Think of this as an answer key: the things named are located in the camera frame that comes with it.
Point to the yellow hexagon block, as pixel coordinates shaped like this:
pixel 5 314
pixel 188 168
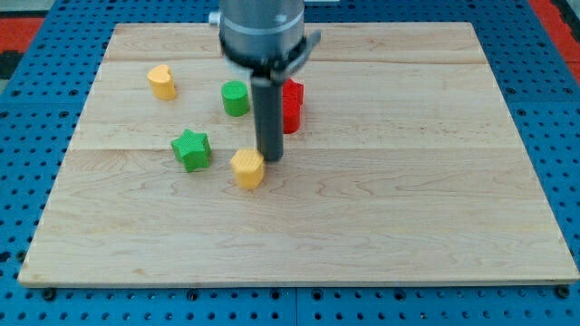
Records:
pixel 248 168

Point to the yellow heart block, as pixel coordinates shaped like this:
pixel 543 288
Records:
pixel 162 82

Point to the red block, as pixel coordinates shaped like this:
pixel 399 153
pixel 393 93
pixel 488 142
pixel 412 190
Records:
pixel 293 99

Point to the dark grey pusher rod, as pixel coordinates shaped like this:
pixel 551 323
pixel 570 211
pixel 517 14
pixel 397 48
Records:
pixel 268 116

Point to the green cylinder block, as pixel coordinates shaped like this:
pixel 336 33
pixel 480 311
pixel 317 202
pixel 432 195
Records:
pixel 234 96

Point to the green star block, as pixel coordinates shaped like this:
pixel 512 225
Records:
pixel 192 150

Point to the wooden board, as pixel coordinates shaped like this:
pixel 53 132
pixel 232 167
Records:
pixel 407 170

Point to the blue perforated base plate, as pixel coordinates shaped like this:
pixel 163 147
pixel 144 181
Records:
pixel 44 98

